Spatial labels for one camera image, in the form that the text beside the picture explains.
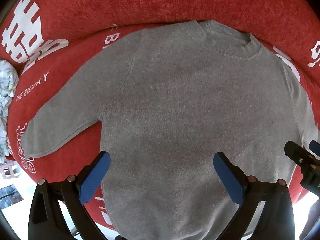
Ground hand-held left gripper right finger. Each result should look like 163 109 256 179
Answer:
214 151 296 240

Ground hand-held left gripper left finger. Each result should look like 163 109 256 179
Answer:
28 151 112 240

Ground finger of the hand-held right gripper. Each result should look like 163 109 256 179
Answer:
309 140 320 156
284 140 320 167

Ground grey knit sweater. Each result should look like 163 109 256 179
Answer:
21 20 319 240

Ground person's dark pants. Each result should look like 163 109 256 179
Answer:
299 201 320 240

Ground dark glossy panel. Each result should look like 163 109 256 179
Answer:
0 184 24 209

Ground pink plastic stool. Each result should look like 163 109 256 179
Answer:
0 161 21 180

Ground floral patterned cloth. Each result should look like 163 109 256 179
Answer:
0 60 19 163

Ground red printed blanket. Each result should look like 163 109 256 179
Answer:
0 0 320 233

